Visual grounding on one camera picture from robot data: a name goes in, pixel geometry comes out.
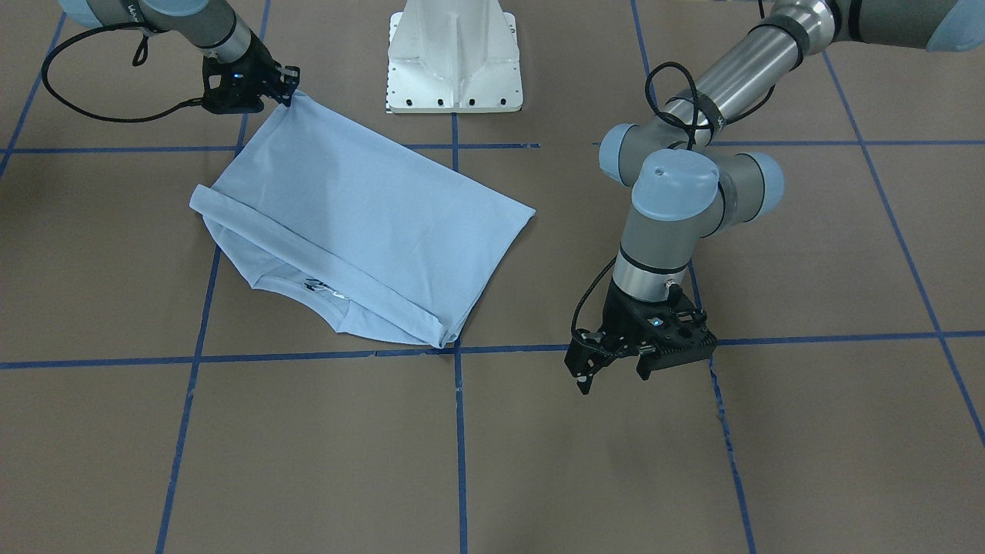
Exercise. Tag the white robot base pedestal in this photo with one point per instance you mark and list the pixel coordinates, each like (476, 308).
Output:
(453, 57)

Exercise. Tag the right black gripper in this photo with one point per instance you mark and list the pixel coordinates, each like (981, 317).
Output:
(260, 64)

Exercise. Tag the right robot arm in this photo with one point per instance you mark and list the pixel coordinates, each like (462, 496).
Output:
(213, 27)

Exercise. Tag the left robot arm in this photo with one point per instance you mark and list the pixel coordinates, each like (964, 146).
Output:
(680, 195)

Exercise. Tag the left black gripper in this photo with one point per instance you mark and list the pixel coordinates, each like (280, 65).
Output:
(620, 317)

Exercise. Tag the light blue t-shirt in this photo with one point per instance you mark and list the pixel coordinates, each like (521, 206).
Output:
(378, 240)

